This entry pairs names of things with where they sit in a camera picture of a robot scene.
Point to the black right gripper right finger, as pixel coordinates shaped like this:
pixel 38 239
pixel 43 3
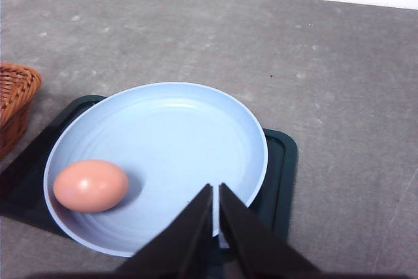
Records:
pixel 256 251

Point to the blue round plate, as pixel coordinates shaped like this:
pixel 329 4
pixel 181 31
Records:
pixel 173 140

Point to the brown egg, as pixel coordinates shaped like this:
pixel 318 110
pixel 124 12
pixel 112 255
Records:
pixel 90 185

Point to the brown wicker basket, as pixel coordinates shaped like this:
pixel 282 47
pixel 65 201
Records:
pixel 18 87

